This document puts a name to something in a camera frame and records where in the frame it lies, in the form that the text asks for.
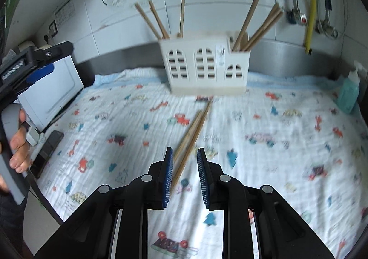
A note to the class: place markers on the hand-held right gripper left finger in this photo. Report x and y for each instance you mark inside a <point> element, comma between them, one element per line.
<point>168,178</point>

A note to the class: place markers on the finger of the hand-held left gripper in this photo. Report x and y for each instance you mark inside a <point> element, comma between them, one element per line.
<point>41,74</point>
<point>54,50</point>

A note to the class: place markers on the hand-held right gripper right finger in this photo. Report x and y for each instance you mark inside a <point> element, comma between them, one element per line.
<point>202,178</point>

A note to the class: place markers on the brown wooden chopstick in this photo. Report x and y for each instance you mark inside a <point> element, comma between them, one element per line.
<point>277,14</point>
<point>182,14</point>
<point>198,129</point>
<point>280,19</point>
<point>149,21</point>
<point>158,19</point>
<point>190,129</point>
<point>273,8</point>
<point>247,19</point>

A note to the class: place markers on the cream plastic utensil holder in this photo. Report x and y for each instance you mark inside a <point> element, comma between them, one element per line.
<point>220,80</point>

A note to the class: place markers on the person's left hand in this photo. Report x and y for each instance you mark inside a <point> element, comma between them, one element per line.
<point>20,149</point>

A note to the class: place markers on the white appliance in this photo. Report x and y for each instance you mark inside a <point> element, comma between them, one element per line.
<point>57,89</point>

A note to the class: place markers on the cartoon printed white blanket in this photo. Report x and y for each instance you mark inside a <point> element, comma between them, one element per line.
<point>258,167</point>

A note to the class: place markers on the black smartphone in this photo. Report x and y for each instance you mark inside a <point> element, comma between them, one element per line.
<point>47,152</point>

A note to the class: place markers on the person's dark clothing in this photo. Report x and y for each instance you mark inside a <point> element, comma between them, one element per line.
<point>11,224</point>

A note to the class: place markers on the teal soap pump bottle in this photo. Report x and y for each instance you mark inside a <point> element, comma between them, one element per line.
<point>348,95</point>

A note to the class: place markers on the metal valve with red knob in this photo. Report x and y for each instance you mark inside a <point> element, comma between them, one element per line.
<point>297,17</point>

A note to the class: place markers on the white plastic object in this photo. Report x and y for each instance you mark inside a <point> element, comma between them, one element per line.
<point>360,70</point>

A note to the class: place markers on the metal pipe valve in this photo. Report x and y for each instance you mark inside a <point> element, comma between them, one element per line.
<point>326,29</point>

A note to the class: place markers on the yellow gas pipe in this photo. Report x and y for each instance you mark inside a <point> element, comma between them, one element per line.
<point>310,3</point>

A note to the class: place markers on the blue binder clip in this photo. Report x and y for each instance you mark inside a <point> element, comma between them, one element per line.
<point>328,3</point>

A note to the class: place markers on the wall power socket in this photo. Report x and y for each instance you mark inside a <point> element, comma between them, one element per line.
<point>52,27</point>

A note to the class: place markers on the paper wall notice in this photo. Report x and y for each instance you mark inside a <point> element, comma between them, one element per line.
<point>64,13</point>

